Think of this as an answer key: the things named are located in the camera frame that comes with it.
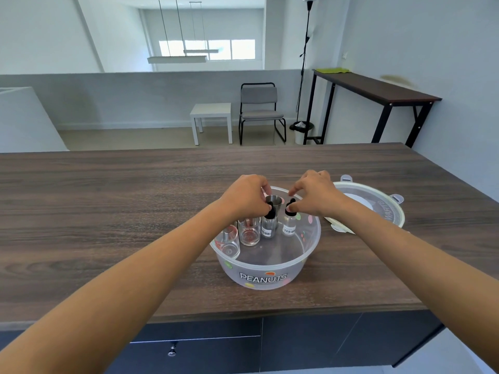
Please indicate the person's left hand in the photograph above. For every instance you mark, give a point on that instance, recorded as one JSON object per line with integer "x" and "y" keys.
{"x": 243, "y": 196}

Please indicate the person's right hand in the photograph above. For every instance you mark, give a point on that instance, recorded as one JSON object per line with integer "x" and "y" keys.
{"x": 317, "y": 194}

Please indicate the person's right thumb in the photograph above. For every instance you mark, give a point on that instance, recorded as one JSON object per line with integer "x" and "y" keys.
{"x": 297, "y": 208}

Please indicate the person's left thumb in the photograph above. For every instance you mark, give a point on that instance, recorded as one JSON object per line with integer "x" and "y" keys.
{"x": 265, "y": 211}

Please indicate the clear dropper bottle black cap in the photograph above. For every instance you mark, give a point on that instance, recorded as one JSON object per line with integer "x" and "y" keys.
{"x": 289, "y": 225}
{"x": 267, "y": 227}

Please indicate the person's left forearm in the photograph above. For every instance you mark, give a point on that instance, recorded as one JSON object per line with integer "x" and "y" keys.
{"x": 117, "y": 292}

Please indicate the person's right forearm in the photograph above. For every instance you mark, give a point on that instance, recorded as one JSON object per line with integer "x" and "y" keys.
{"x": 421, "y": 268}

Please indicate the steel jigger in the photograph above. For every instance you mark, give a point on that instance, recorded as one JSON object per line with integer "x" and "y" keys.
{"x": 274, "y": 201}

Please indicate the clear drinking glass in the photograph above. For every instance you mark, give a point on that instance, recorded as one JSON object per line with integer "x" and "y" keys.
{"x": 228, "y": 242}
{"x": 249, "y": 231}

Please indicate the clear dotted plastic tub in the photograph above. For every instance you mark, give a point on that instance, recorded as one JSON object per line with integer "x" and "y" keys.
{"x": 265, "y": 270}

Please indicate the clear round tub lid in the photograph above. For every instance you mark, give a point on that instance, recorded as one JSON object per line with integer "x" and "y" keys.
{"x": 384, "y": 210}

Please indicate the white side table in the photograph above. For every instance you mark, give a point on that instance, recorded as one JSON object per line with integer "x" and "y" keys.
{"x": 211, "y": 110}

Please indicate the dark blue cabinet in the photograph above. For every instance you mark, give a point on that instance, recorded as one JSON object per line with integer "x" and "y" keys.
{"x": 273, "y": 340}

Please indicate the dark console table black legs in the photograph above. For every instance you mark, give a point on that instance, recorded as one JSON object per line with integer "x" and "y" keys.
{"x": 374, "y": 89}

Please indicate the green cloth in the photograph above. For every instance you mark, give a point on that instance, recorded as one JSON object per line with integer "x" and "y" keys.
{"x": 332, "y": 70}

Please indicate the black floor lamp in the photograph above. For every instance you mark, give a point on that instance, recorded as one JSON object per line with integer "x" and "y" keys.
{"x": 305, "y": 66}

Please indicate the silver drawer knob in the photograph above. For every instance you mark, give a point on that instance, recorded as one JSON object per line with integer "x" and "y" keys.
{"x": 172, "y": 351}

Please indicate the window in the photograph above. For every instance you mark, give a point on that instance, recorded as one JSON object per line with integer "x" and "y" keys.
{"x": 206, "y": 49}

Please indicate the long white pendant lamp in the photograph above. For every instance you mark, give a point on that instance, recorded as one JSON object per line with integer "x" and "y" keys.
{"x": 201, "y": 50}
{"x": 177, "y": 59}

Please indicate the grey chair black frame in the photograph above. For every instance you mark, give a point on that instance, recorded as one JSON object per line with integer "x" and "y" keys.
{"x": 259, "y": 103}

